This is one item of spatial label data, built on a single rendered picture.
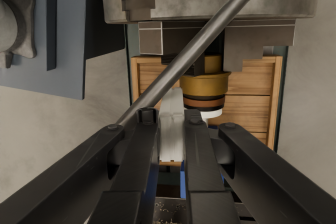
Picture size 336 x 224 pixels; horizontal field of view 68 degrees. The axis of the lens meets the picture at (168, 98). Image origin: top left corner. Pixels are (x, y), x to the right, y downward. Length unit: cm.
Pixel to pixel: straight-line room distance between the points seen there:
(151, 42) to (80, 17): 55
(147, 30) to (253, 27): 18
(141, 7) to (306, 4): 19
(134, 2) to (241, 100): 43
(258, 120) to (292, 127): 104
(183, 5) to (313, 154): 164
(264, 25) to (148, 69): 33
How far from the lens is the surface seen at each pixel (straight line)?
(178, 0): 28
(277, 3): 30
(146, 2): 30
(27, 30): 85
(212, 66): 41
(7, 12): 81
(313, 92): 168
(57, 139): 198
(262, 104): 67
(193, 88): 40
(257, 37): 42
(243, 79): 64
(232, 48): 41
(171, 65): 17
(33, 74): 96
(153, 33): 31
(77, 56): 86
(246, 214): 71
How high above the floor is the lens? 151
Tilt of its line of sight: 72 degrees down
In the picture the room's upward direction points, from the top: 153 degrees counter-clockwise
